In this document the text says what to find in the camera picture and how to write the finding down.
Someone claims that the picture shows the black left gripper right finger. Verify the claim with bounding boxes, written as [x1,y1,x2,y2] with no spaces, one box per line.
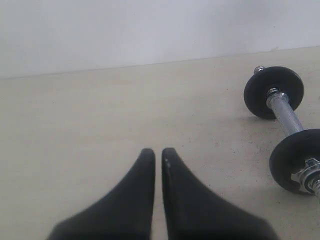
[161,147,257,240]

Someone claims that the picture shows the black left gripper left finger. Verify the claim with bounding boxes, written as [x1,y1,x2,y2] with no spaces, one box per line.
[47,148,156,240]

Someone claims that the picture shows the chrome dumbbell bar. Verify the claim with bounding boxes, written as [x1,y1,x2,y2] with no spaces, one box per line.
[253,66,320,198]

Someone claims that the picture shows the black near weight plate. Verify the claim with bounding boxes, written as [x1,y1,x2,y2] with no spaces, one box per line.
[269,128,320,196]

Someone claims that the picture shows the chrome star collar nut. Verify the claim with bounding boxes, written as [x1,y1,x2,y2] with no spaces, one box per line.
[291,157,320,194]

